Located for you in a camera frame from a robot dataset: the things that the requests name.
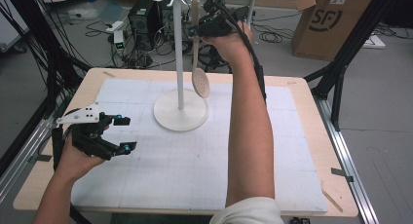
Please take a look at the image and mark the person's white sleeve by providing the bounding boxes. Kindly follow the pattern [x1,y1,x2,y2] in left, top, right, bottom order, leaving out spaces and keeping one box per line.
[208,197,285,224]

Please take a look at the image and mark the large cardboard box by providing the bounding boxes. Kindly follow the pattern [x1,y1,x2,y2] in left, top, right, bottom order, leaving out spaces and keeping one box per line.
[290,0,379,62]

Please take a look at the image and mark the black gripper strap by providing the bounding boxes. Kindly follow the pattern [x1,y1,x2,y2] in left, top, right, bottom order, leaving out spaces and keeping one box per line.
[51,126,66,171]

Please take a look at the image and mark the white grid mat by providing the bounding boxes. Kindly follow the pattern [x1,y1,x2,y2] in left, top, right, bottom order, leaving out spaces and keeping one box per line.
[70,78,328,215]

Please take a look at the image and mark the aluminium rail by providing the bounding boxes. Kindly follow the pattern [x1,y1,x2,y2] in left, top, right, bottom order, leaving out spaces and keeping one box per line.
[0,116,55,203]
[313,95,381,224]

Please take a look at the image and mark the white hook stand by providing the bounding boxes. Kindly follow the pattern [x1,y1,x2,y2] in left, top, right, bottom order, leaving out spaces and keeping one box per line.
[151,0,210,132]

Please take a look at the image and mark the person's left hand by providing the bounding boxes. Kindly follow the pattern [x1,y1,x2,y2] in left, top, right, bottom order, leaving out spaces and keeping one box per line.
[57,135,106,183]

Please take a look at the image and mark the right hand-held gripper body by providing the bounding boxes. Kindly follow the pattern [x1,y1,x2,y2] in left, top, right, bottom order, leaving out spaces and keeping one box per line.
[200,0,243,38]

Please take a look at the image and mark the coiled black floor cable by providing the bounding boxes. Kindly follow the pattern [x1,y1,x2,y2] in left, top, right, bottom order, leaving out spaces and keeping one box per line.
[259,30,284,44]

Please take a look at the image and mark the beige slotted spoon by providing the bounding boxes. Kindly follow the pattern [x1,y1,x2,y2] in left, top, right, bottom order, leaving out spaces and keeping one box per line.
[190,0,211,99]

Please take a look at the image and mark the person's dark trousers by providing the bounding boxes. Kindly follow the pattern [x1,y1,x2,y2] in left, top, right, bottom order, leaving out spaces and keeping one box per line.
[110,212,215,224]

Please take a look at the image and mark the white power strip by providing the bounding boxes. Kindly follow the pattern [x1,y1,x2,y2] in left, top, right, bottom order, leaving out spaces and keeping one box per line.
[105,19,125,33]

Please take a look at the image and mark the black metal frame post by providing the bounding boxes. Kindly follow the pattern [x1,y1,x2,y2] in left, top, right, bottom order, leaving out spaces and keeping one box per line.
[6,0,92,118]
[304,0,400,131]

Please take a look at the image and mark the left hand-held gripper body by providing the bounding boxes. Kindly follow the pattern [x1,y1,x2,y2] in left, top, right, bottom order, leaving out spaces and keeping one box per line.
[56,102,115,162]

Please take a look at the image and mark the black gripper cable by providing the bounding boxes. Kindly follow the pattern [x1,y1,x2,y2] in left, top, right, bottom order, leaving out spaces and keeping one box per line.
[222,3,268,104]

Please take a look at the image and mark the person's right hand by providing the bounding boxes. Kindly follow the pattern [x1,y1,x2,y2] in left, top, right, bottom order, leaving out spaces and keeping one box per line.
[203,20,253,64]

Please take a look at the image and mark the thin wooden stick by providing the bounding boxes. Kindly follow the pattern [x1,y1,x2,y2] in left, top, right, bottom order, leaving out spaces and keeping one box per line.
[320,188,344,213]

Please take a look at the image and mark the black computer tower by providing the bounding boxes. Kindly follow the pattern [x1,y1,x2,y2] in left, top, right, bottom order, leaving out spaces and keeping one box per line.
[127,0,164,52]

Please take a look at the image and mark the small white box device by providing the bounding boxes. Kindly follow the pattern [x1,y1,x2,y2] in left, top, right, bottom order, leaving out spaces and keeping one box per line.
[113,29,127,55]

